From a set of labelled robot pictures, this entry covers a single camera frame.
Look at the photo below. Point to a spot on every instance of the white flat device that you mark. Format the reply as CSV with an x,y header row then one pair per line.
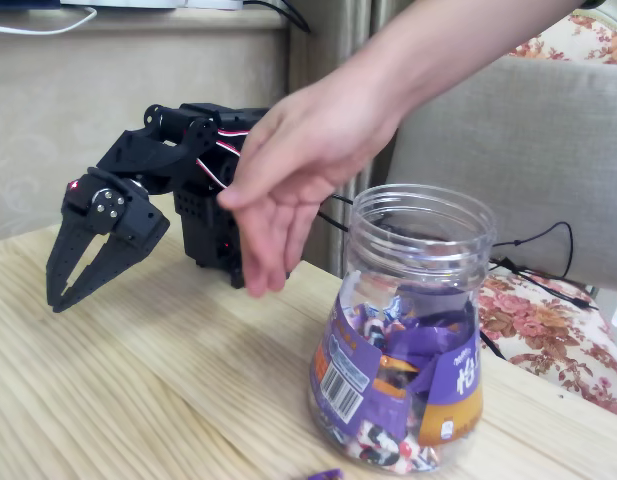
x,y
138,3

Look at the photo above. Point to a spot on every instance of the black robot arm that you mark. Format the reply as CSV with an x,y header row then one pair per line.
x,y
148,155

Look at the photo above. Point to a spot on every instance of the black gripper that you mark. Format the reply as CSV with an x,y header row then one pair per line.
x,y
133,220

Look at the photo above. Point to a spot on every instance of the white floral chair back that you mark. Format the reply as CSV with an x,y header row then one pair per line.
x,y
588,40

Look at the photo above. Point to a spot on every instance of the floral seat cushion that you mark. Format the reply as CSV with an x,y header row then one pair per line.
x,y
548,330

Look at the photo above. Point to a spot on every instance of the clear plastic candy jar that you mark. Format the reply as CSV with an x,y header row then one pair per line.
x,y
345,370

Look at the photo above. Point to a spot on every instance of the purple candy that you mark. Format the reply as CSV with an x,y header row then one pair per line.
x,y
328,475

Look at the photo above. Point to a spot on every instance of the bare human hand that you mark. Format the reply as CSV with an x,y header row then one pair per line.
x,y
313,150

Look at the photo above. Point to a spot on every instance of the grey chair back cushion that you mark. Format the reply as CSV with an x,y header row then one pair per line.
x,y
538,175

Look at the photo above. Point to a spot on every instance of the bare human forearm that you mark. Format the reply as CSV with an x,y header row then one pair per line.
x,y
463,45

